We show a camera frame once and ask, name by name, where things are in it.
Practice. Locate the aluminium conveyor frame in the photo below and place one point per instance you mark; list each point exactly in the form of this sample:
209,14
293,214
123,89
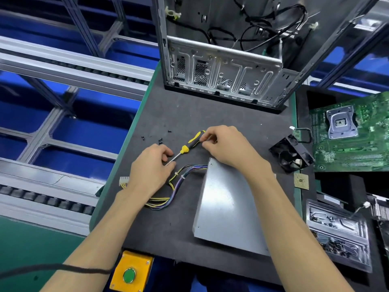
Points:
67,63

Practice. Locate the black foam parts tray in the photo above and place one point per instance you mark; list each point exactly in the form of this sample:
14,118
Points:
340,185

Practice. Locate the grey power supply cover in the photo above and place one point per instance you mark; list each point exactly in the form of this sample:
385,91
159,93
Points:
228,209

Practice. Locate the clear plastic screw tray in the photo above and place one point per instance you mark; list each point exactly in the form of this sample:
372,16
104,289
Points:
338,234

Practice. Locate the small black screws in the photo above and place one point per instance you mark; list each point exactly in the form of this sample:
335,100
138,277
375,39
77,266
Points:
161,141

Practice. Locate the silver computer tower chassis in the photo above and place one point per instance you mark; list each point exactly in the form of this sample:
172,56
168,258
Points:
225,63

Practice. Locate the yellow button box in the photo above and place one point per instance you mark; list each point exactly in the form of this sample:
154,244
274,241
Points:
131,272

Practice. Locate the black cooling fan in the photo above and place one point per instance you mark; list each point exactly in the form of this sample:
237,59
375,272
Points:
290,153

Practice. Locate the person's right forearm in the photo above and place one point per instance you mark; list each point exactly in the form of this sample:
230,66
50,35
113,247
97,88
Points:
304,234

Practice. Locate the person's left forearm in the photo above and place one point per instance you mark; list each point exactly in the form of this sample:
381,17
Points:
88,252

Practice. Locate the person's right hand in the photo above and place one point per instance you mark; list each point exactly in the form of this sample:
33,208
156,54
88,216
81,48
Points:
231,149

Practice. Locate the black foam work mat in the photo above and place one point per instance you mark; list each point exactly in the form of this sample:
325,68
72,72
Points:
176,112

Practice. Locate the green motherboard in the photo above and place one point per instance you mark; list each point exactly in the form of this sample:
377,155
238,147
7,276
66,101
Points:
352,133

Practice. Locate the small square processor chip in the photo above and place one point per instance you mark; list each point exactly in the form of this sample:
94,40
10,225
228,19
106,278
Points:
301,181

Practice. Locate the person's left hand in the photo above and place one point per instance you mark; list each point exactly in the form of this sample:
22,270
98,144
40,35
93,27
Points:
149,173

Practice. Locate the silver heatsink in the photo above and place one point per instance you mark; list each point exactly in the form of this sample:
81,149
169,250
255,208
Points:
380,206

